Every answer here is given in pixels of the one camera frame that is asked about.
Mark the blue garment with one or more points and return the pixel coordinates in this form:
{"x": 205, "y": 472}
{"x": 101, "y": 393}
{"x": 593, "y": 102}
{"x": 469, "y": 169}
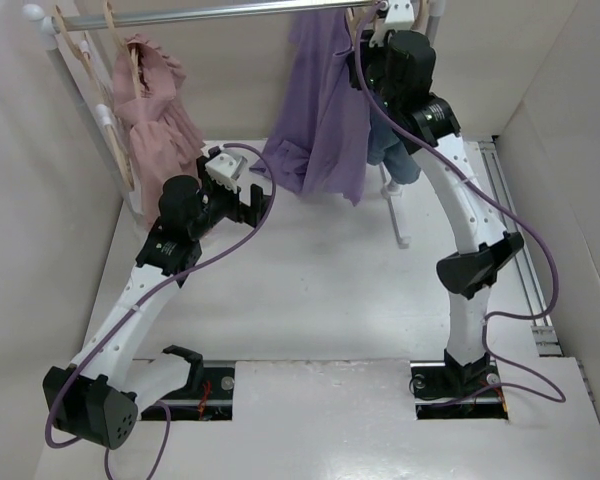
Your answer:
{"x": 386, "y": 147}

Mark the white clothes rack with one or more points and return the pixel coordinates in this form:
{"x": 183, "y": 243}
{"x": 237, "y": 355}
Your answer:
{"x": 48, "y": 32}

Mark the wooden hanger with blue garment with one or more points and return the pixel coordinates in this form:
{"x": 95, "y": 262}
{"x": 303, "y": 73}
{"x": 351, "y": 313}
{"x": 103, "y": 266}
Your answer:
{"x": 421, "y": 13}

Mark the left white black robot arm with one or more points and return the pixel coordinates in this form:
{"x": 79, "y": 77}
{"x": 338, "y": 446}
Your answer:
{"x": 95, "y": 398}

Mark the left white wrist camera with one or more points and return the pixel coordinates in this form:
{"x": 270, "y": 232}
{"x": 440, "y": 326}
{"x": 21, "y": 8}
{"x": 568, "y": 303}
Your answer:
{"x": 225, "y": 169}

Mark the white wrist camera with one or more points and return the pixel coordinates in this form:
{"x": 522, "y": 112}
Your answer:
{"x": 398, "y": 14}
{"x": 225, "y": 169}

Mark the aluminium rail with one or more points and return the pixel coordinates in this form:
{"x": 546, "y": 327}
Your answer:
{"x": 543, "y": 332}

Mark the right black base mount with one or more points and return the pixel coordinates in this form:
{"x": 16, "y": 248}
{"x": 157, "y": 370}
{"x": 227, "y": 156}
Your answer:
{"x": 460, "y": 397}

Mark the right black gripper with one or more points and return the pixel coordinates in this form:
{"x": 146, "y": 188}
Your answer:
{"x": 374, "y": 47}

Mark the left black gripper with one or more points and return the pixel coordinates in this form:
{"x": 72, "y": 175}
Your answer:
{"x": 250, "y": 214}

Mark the wooden hanger with pink dress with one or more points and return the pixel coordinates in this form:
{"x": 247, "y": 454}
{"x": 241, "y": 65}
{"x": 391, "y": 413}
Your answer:
{"x": 131, "y": 53}

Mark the purple t shirt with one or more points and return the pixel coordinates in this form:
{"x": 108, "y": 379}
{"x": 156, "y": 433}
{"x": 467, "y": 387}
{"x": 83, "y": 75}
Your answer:
{"x": 318, "y": 143}

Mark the pink dress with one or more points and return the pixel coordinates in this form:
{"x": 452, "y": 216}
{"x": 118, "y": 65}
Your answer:
{"x": 163, "y": 140}

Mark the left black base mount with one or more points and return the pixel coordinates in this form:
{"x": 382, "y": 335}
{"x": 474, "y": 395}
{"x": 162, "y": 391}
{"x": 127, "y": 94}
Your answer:
{"x": 207, "y": 394}

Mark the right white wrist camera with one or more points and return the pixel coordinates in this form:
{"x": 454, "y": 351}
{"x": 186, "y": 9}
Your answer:
{"x": 398, "y": 14}

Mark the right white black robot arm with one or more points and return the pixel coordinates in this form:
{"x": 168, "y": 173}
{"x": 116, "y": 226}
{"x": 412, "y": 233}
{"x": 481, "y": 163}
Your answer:
{"x": 483, "y": 244}

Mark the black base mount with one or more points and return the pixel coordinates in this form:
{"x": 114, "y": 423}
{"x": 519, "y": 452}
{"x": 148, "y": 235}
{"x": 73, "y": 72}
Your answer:
{"x": 460, "y": 397}
{"x": 207, "y": 394}

